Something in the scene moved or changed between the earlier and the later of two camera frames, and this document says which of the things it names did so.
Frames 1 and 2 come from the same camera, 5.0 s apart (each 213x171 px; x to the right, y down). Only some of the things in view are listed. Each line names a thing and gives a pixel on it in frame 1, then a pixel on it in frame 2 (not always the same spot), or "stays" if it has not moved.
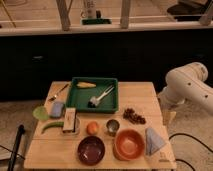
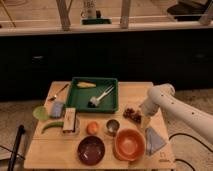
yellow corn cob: (82, 85) stays
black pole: (21, 129) stays
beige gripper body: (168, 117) -> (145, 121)
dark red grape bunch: (134, 118) stays
